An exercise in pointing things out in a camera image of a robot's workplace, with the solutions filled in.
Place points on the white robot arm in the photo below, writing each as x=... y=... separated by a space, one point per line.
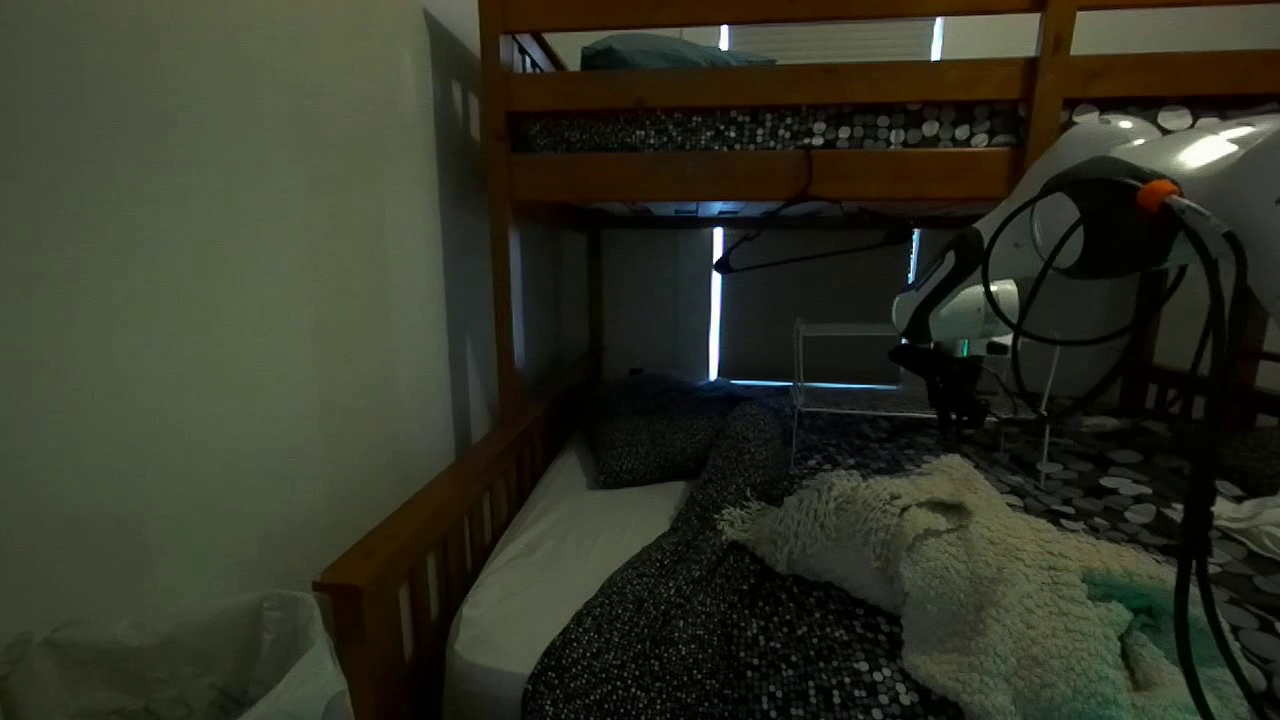
x=1105 y=304

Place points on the dark window blind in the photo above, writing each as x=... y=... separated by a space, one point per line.
x=665 y=301

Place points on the black pebble print duvet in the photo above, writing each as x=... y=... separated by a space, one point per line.
x=692 y=641

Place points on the white fluffy fringed cloth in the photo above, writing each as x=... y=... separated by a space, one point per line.
x=984 y=586

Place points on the pebble print bunk mattress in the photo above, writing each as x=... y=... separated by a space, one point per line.
x=745 y=127

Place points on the dark pebble print pillow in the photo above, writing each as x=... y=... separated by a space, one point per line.
x=654 y=426

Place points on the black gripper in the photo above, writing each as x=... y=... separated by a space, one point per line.
x=943 y=369

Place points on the white mattress sheet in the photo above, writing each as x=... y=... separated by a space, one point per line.
x=547 y=573

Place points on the black clothes hanger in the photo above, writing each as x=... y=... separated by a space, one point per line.
x=803 y=245

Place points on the white laundry basket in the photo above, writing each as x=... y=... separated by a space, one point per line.
x=174 y=667

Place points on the teal folded blanket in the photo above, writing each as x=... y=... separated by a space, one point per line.
x=665 y=52

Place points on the wooden bunk bed frame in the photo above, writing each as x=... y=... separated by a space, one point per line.
x=763 y=173

